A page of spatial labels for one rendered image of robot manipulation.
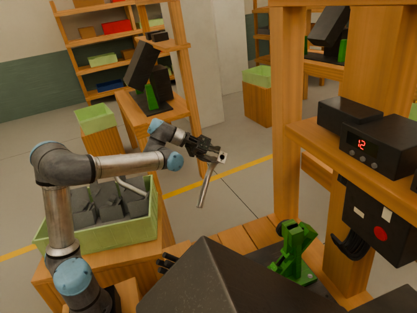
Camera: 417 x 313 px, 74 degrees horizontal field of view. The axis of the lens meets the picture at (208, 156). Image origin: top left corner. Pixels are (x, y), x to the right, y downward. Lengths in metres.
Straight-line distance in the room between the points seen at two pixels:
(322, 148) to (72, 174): 0.72
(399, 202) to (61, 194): 0.97
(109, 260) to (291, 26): 1.38
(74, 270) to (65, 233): 0.13
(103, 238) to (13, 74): 6.37
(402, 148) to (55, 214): 1.03
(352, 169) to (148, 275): 1.27
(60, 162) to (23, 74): 6.77
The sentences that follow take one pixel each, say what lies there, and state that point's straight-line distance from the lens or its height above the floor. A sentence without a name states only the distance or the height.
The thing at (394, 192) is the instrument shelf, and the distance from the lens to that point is 0.66.
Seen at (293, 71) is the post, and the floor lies 1.63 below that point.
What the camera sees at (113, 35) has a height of 1.41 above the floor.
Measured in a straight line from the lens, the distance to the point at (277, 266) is 1.16.
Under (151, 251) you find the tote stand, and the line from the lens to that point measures 1.59.
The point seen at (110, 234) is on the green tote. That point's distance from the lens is 1.62.
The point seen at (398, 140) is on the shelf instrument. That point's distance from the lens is 0.68.
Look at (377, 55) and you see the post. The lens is 0.76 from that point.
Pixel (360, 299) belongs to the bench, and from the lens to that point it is 1.28.
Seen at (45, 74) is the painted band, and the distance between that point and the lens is 7.62.
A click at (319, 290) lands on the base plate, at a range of 1.24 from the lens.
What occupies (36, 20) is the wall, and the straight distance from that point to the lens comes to 7.51.
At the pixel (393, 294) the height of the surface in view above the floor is 1.24.
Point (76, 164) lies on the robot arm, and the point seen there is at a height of 1.53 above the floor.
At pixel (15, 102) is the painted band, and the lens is 7.84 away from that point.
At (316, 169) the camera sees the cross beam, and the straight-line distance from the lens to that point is 1.22.
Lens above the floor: 1.92
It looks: 30 degrees down
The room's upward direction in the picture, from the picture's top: 9 degrees counter-clockwise
